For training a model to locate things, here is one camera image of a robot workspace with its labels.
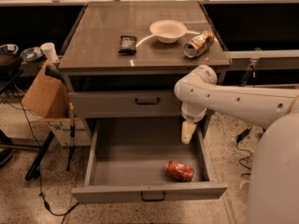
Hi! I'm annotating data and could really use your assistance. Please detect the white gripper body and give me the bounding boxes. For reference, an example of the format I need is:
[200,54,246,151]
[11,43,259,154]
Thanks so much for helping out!
[181,103,206,123]

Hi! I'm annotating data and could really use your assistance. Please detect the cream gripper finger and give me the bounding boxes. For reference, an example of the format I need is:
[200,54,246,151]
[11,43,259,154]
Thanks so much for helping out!
[181,120,196,145]

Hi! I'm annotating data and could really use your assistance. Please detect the red coke can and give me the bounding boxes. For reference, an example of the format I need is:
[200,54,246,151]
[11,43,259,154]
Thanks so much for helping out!
[165,161,194,182]

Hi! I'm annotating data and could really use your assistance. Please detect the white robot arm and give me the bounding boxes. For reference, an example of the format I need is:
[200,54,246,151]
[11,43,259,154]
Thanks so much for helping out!
[174,65,299,224]

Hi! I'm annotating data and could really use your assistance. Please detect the closed grey top drawer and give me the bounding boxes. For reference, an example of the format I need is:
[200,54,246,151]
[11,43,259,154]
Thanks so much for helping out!
[69,91,181,119]

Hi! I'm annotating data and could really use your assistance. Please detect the gold brown soda can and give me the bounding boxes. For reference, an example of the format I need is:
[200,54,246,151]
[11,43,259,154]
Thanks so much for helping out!
[184,31,214,59]

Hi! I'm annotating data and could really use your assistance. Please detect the open grey middle drawer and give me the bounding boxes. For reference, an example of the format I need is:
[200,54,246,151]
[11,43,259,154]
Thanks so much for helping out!
[72,117,227,203]

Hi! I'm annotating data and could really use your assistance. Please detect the grey drawer cabinet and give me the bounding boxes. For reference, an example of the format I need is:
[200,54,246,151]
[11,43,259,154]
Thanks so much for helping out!
[60,0,230,131]

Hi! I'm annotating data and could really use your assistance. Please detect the white bowl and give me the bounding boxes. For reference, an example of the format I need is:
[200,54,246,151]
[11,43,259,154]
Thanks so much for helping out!
[149,20,187,44]

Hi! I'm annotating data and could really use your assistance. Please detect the white printed cardboard box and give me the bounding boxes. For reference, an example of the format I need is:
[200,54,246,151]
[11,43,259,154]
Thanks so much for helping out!
[46,118,91,147]

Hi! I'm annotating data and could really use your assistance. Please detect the white paper cup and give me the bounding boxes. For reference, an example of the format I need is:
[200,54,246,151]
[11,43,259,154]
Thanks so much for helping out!
[40,42,59,63]

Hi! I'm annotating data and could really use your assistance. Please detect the black stand leg left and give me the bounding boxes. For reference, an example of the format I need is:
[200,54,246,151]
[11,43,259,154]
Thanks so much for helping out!
[25,132,54,181]

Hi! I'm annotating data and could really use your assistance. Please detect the blue bowl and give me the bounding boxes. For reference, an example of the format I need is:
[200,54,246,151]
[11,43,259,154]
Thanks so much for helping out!
[21,47,44,63]
[0,44,19,54]

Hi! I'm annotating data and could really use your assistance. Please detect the black power cable right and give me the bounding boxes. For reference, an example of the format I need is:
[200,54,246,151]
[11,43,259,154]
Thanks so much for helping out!
[235,66,260,177]

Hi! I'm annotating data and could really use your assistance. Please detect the black cable left floor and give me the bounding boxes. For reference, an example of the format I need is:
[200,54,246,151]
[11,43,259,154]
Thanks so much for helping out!
[6,87,80,217]

